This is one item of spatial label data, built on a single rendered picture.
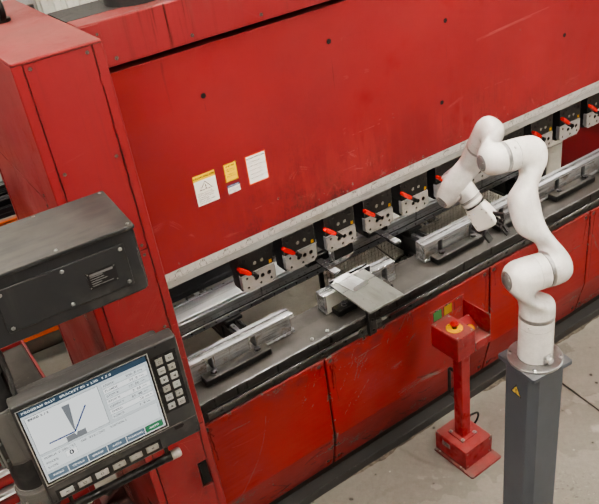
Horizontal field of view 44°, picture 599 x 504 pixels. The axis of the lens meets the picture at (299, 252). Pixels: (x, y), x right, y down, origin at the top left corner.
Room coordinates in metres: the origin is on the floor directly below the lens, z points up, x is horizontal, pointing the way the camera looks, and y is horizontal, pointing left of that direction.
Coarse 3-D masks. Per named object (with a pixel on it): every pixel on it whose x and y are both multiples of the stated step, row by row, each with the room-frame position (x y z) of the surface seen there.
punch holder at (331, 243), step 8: (352, 208) 2.65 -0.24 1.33; (328, 216) 2.59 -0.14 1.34; (336, 216) 2.61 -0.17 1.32; (344, 216) 2.63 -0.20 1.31; (352, 216) 2.65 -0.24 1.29; (320, 224) 2.60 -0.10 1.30; (328, 224) 2.59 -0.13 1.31; (336, 224) 2.61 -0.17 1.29; (344, 224) 2.63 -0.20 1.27; (352, 224) 2.65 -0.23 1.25; (320, 232) 2.61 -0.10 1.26; (344, 232) 2.62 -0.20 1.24; (352, 232) 2.64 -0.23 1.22; (320, 240) 2.62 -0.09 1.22; (328, 240) 2.58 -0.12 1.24; (336, 240) 2.60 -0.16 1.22; (344, 240) 2.62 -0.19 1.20; (352, 240) 2.64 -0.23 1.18; (328, 248) 2.58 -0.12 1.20; (336, 248) 2.60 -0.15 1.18
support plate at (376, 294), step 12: (360, 276) 2.64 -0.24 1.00; (372, 276) 2.63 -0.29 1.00; (336, 288) 2.58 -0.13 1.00; (360, 288) 2.55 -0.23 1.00; (372, 288) 2.54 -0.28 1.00; (384, 288) 2.53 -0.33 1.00; (360, 300) 2.47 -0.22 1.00; (372, 300) 2.45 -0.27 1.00; (384, 300) 2.44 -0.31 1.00; (372, 312) 2.38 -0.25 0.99
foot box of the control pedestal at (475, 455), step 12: (444, 432) 2.52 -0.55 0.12; (480, 432) 2.49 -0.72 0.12; (444, 444) 2.49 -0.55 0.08; (456, 444) 2.44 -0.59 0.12; (468, 444) 2.43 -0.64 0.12; (480, 444) 2.43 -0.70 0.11; (444, 456) 2.48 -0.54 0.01; (456, 456) 2.42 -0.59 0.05; (468, 456) 2.39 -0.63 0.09; (480, 456) 2.43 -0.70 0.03; (492, 456) 2.43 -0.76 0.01; (468, 468) 2.38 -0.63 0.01; (480, 468) 2.37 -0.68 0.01
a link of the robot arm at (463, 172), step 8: (464, 152) 2.38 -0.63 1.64; (464, 160) 2.38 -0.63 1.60; (472, 160) 2.34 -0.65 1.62; (456, 168) 2.41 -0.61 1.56; (464, 168) 2.38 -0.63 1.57; (472, 168) 2.36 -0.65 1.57; (448, 176) 2.41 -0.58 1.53; (456, 176) 2.39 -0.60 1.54; (464, 176) 2.38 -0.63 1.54; (472, 176) 2.38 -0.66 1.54; (448, 184) 2.40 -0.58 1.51; (456, 184) 2.38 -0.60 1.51; (464, 184) 2.37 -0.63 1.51; (440, 192) 2.42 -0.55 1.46; (448, 192) 2.39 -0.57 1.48; (456, 192) 2.38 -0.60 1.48; (440, 200) 2.43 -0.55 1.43; (448, 200) 2.40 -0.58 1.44; (456, 200) 2.43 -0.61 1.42
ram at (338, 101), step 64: (384, 0) 2.77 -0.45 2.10; (448, 0) 2.93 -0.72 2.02; (512, 0) 3.11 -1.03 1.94; (576, 0) 3.31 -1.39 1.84; (128, 64) 2.31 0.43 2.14; (192, 64) 2.38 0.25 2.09; (256, 64) 2.49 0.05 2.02; (320, 64) 2.62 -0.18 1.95; (384, 64) 2.76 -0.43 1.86; (448, 64) 2.92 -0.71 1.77; (512, 64) 3.11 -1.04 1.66; (576, 64) 3.32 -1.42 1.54; (128, 128) 2.25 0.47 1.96; (192, 128) 2.35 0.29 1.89; (256, 128) 2.47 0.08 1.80; (320, 128) 2.60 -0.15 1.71; (384, 128) 2.75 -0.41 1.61; (448, 128) 2.92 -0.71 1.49; (512, 128) 3.11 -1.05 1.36; (192, 192) 2.33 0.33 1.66; (256, 192) 2.45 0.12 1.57; (320, 192) 2.58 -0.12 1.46; (192, 256) 2.30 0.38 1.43
